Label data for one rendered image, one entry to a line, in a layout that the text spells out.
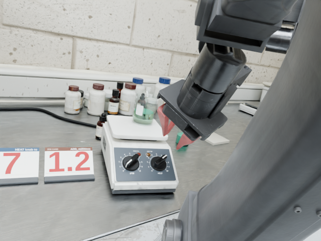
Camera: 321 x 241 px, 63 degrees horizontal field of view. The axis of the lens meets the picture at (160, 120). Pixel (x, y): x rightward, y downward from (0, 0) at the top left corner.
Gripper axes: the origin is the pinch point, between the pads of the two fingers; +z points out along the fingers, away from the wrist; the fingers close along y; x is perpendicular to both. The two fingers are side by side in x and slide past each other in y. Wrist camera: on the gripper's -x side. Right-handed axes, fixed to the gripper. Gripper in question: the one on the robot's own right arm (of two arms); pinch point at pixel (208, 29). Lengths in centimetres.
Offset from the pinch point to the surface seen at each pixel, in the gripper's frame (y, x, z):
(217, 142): -8.2, 31.6, -8.2
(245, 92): -89, 26, -7
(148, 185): 29.8, 30.2, -2.4
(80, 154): 30.3, 28.8, 13.2
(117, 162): 30.8, 27.2, 4.2
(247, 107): -64, 29, -12
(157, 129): 18.3, 23.4, 2.1
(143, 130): 21.5, 23.4, 4.1
